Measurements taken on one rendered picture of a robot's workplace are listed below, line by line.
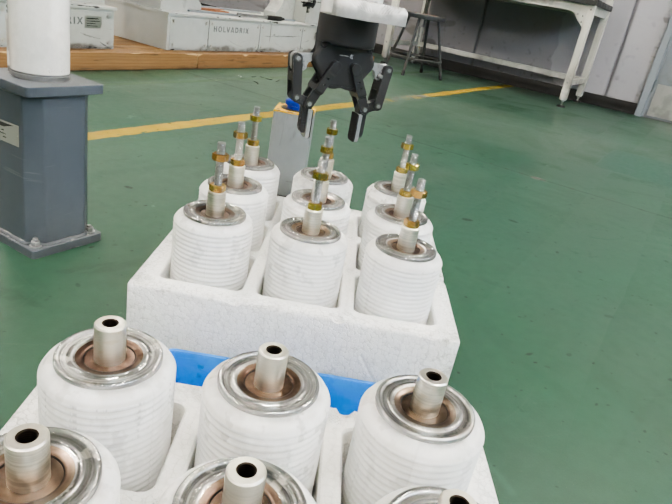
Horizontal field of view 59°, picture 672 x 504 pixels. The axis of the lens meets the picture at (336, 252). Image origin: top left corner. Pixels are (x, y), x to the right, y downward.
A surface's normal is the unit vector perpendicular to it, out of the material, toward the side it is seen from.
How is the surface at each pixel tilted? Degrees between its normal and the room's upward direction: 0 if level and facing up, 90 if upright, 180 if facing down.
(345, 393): 88
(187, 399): 0
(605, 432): 0
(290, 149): 90
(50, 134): 90
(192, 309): 90
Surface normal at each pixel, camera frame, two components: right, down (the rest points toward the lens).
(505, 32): -0.52, 0.26
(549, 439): 0.17, -0.90
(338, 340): -0.05, 0.40
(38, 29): 0.37, 0.44
